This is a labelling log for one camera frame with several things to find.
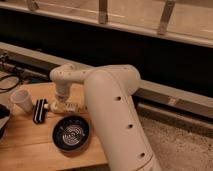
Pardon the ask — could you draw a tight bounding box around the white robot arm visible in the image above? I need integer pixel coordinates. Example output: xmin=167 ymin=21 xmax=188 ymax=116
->
xmin=50 ymin=64 xmax=162 ymax=171

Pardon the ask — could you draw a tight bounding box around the black striped block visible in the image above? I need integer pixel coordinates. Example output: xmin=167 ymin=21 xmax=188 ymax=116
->
xmin=33 ymin=99 xmax=47 ymax=124

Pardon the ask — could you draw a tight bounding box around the white paper cup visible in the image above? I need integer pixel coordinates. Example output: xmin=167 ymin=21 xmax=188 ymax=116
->
xmin=10 ymin=89 xmax=33 ymax=113

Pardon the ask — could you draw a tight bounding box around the dark object at left edge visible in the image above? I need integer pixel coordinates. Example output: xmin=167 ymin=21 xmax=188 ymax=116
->
xmin=0 ymin=104 xmax=10 ymax=139

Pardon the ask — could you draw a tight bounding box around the black cable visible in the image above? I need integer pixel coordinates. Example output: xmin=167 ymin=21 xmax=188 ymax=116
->
xmin=0 ymin=53 xmax=24 ymax=94

